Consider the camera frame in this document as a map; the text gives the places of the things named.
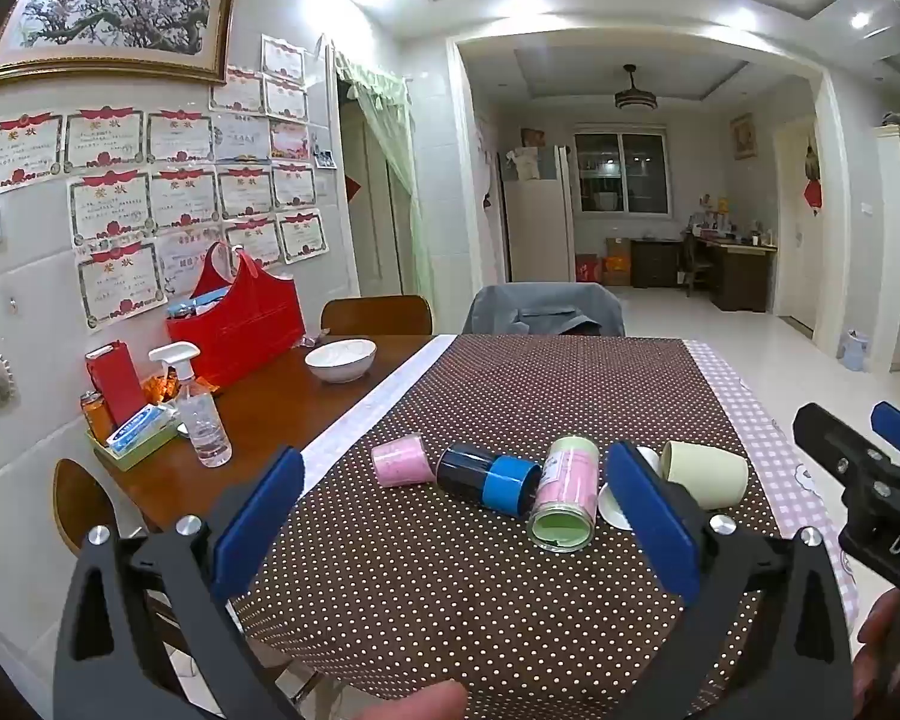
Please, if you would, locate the clear spray bottle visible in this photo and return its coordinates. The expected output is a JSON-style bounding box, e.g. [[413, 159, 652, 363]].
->
[[148, 342, 233, 467]]

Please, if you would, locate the green tray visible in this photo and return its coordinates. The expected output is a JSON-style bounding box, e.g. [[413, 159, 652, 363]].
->
[[85, 420, 185, 473]]

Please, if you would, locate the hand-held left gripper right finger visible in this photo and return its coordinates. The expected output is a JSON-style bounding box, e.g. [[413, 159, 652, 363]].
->
[[606, 441, 856, 720]]

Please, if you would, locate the white refrigerator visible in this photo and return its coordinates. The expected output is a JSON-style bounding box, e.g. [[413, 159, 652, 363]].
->
[[500, 144, 575, 284]]

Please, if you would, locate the white cup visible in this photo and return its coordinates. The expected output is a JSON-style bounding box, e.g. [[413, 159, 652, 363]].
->
[[597, 445, 662, 531]]

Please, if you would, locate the wooden table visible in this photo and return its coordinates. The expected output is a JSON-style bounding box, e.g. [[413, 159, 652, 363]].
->
[[105, 333, 440, 533]]

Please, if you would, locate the black and blue cup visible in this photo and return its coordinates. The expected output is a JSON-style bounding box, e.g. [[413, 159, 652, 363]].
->
[[434, 443, 543, 518]]

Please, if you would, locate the framed blossom painting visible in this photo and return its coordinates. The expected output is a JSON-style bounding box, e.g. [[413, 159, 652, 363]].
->
[[0, 0, 240, 89]]

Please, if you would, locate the brown polka-dot tablecloth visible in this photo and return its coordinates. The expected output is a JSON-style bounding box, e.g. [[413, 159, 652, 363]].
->
[[229, 334, 788, 720]]

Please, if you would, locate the red door ornament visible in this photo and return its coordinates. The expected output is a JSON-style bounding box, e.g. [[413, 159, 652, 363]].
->
[[802, 136, 827, 218]]

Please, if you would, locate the wooden chair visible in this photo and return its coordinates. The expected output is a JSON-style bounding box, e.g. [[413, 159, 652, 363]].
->
[[320, 295, 434, 337], [52, 457, 147, 557]]

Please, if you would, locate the orange bottle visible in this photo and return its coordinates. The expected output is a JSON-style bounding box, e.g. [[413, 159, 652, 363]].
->
[[80, 391, 115, 442]]

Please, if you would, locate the green door curtain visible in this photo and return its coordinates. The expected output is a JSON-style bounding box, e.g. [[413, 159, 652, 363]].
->
[[334, 45, 430, 314]]

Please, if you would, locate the pink and green cup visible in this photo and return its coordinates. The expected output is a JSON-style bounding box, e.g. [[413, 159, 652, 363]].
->
[[526, 434, 602, 555]]

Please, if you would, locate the dark wooden desk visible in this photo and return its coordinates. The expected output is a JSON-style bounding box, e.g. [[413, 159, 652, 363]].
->
[[630, 235, 779, 314]]

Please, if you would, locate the light blue trash bin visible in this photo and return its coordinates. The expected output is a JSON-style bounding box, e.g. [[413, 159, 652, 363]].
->
[[838, 329, 872, 373]]

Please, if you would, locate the dark desk chair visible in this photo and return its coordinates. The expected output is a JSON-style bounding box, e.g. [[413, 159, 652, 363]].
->
[[679, 231, 715, 298]]

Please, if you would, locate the red tote bag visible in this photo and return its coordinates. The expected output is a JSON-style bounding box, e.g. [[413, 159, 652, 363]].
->
[[166, 241, 306, 391]]

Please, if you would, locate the window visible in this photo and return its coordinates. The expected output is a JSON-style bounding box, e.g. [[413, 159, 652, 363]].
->
[[574, 131, 673, 217]]

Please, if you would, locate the group of wall certificates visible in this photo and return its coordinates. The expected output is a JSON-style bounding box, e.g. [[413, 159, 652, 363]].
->
[[0, 34, 329, 332]]

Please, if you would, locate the cream cup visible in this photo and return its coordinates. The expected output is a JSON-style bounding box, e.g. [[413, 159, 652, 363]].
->
[[659, 440, 752, 512]]

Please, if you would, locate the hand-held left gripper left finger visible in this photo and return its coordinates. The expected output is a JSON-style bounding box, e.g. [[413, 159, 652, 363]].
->
[[51, 445, 323, 720]]

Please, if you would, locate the white bowl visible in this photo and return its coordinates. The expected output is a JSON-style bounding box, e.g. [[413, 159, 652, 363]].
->
[[304, 338, 378, 384]]

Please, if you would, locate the person's right hand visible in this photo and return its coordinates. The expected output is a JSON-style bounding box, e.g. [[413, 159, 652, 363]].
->
[[849, 589, 900, 720]]

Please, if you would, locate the ceiling lamp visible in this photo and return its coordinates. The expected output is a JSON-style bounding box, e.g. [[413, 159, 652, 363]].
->
[[613, 64, 652, 113]]

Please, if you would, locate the pink checked tablecloth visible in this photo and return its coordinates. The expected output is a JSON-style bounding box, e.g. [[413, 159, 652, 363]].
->
[[681, 339, 863, 720]]

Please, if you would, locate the blue and white box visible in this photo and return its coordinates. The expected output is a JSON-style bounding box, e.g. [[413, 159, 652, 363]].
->
[[109, 403, 177, 455]]

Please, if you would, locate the chair with grey jacket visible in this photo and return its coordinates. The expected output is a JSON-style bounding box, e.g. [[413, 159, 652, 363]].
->
[[460, 282, 626, 338]]

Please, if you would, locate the person's left hand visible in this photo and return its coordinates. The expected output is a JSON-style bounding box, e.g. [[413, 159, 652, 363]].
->
[[328, 679, 470, 720]]

